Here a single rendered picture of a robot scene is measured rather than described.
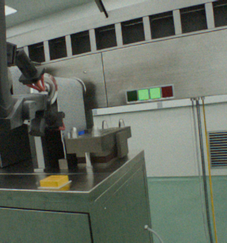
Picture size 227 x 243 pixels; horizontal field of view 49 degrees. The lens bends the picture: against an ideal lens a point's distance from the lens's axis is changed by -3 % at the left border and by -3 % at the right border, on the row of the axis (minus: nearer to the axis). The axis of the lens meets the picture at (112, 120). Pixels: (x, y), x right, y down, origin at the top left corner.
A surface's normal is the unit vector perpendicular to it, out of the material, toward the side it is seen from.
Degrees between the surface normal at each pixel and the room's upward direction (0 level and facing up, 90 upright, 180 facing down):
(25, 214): 90
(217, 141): 90
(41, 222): 90
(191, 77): 90
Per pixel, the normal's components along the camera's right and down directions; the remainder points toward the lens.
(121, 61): -0.36, 0.09
